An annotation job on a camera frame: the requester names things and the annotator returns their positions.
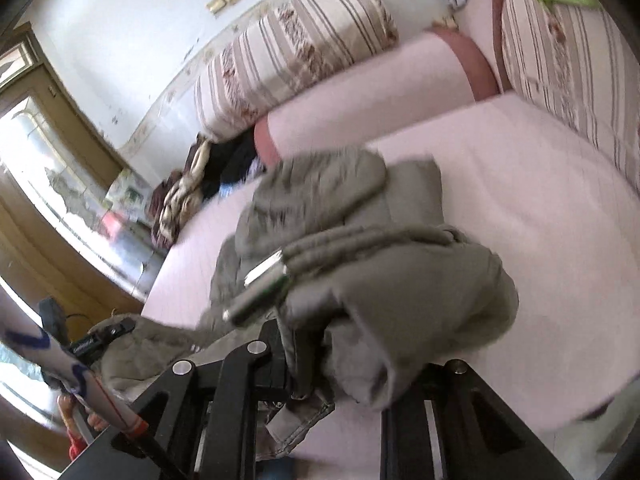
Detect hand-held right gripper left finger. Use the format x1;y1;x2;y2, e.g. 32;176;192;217
65;319;301;480

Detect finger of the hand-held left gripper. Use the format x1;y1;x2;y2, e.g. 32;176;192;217
89;320;137;345

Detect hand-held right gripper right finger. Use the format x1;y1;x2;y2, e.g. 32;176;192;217
380;359;576;480

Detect olive green puffer jacket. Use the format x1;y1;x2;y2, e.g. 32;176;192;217
92;146;521;461

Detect black clothes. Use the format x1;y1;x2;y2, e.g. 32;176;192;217
202;132;261;196

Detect person's left hand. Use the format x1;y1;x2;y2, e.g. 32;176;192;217
57;394;108;441

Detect white blue printed sleeve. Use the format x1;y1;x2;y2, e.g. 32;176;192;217
0;327;150;436

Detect green printed bag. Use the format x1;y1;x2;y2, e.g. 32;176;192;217
102;167;151;213

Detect brown beige blanket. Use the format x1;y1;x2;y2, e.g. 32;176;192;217
150;140;216;248

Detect pink sofa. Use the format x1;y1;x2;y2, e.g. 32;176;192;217
142;0;640;461

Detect pink bolster cushion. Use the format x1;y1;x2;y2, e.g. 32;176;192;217
254;27;501;168

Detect striped floral cushion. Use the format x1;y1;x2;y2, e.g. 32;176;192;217
500;0;640;191
194;0;401;143

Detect wooden window frame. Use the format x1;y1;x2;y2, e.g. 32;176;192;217
0;22;166;311

